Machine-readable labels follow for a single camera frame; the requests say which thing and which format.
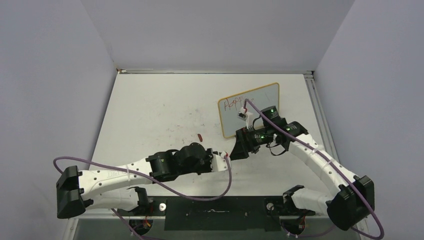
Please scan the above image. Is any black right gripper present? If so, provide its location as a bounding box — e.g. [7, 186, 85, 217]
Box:
[229, 125, 273, 161]

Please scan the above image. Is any yellow-framed whiteboard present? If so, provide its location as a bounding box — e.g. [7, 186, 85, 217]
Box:
[217, 82, 280, 139]

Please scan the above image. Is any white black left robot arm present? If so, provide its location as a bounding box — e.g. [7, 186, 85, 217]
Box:
[53, 142, 228, 219]

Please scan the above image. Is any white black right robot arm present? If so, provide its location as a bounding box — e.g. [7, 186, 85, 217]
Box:
[230, 106, 375, 231]

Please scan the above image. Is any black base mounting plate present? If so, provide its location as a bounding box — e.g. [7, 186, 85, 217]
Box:
[121, 195, 315, 232]

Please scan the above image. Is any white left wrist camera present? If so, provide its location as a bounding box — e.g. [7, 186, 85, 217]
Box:
[210, 151, 231, 172]

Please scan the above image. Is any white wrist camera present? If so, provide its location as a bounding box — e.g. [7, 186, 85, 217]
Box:
[237, 107, 255, 130]
[210, 151, 231, 172]

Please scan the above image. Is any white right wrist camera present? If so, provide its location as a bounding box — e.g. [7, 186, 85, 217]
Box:
[237, 107, 255, 130]

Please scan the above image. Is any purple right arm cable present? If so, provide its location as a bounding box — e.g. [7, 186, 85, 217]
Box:
[243, 98, 385, 240]

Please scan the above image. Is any aluminium right side rail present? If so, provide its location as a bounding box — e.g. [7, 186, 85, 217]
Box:
[303, 71, 340, 163]

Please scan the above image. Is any aluminium rail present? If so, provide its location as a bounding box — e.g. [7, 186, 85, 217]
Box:
[303, 71, 340, 163]
[117, 69, 313, 75]

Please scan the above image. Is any aluminium back rail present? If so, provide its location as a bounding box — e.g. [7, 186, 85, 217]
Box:
[117, 69, 313, 75]

